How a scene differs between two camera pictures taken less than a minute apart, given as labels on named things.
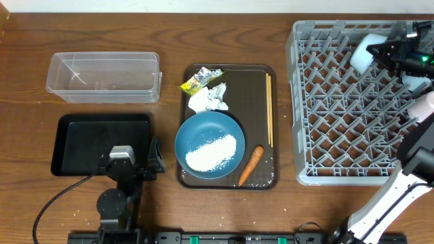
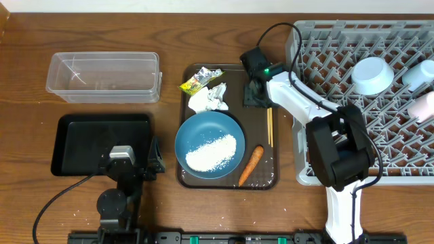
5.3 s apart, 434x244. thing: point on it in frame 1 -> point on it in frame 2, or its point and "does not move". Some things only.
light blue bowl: x=361 y=58 -> x=371 y=75
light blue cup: x=414 y=81 does not move
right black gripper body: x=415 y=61 -> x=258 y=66
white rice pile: x=212 y=155 does not move
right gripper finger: x=388 y=53 -> x=256 y=94
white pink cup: x=422 y=108 does not move
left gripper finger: x=156 y=162 does not move
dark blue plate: x=209 y=145 does not move
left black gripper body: x=142 y=177 does not move
